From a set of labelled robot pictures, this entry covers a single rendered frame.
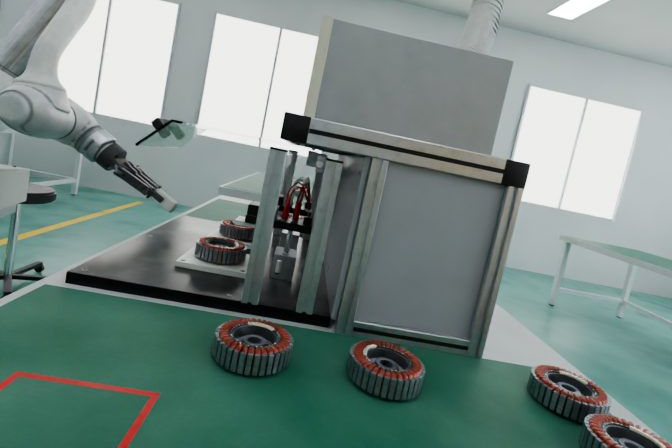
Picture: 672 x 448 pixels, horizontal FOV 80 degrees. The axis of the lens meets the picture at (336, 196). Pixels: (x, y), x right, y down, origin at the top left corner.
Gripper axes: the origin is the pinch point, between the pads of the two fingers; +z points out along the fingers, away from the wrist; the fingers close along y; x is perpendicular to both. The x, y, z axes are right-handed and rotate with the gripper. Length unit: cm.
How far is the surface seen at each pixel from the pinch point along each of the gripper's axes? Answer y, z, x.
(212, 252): 30.0, 20.1, 7.4
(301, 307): 45, 39, 15
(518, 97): -447, 191, 291
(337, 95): 35, 18, 49
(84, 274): 44.2, 6.2, -5.1
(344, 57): 35, 15, 55
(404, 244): 45, 45, 36
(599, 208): -446, 394, 259
